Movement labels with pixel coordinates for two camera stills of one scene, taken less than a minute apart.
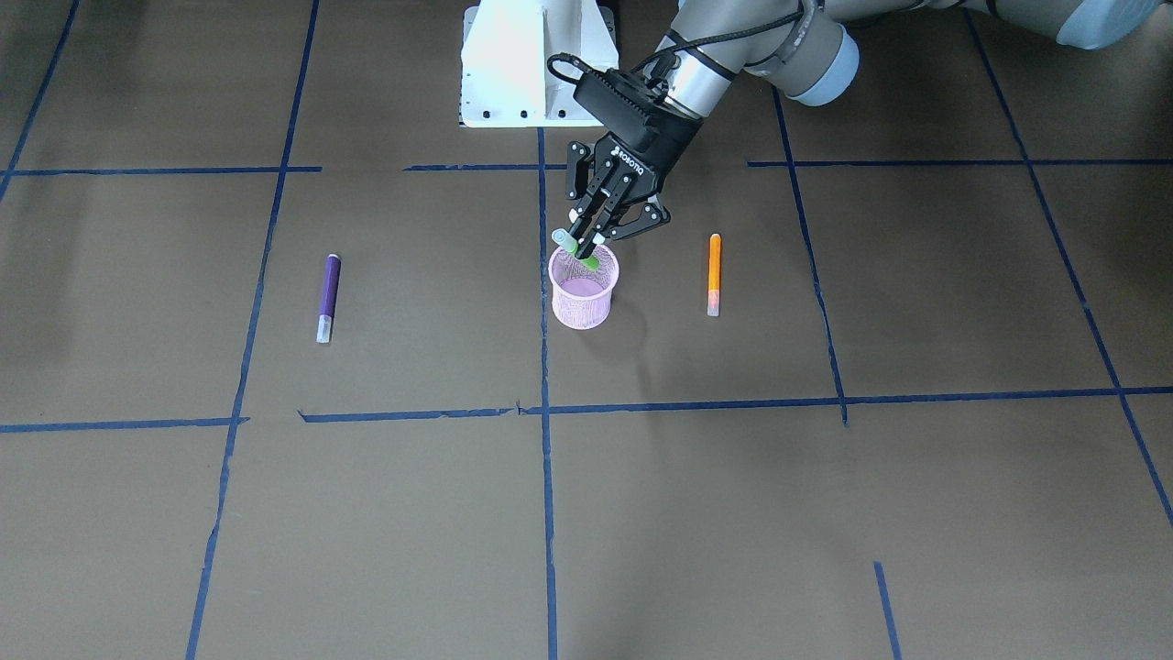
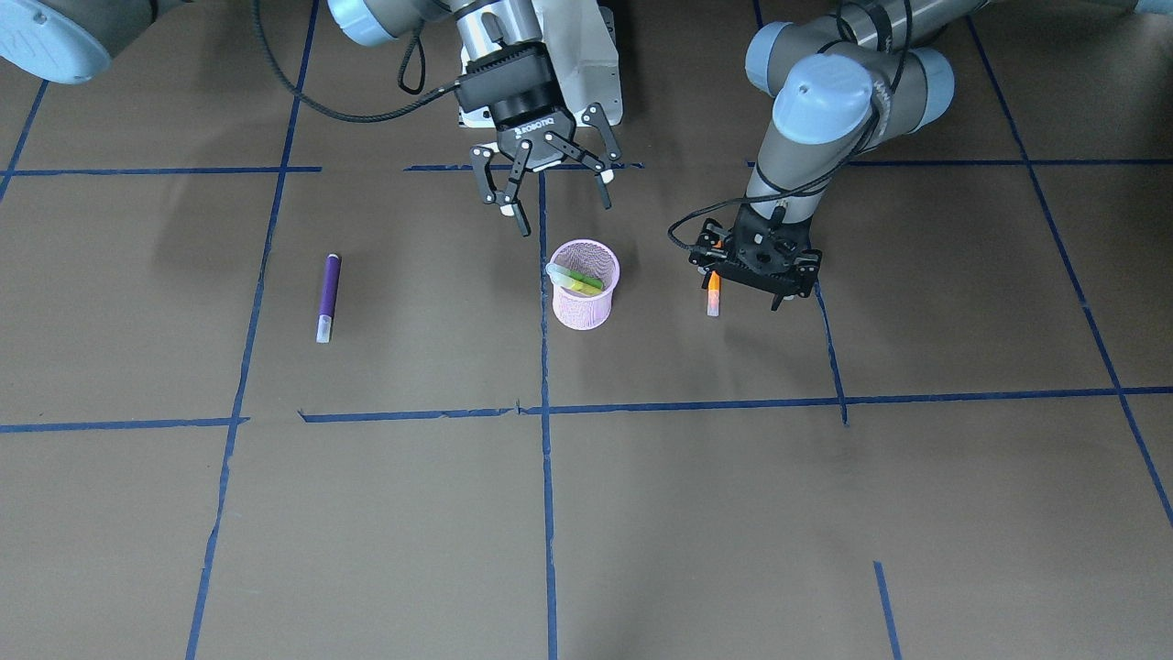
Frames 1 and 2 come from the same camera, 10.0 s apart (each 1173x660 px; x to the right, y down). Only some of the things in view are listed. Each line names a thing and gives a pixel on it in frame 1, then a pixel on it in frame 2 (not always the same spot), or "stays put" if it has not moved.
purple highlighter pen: (329, 298) stays put
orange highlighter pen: (715, 275) stays put
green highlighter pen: (568, 242) → (575, 275)
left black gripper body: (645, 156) → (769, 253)
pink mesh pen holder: (581, 295) stays put
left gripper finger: (586, 178) → (778, 299)
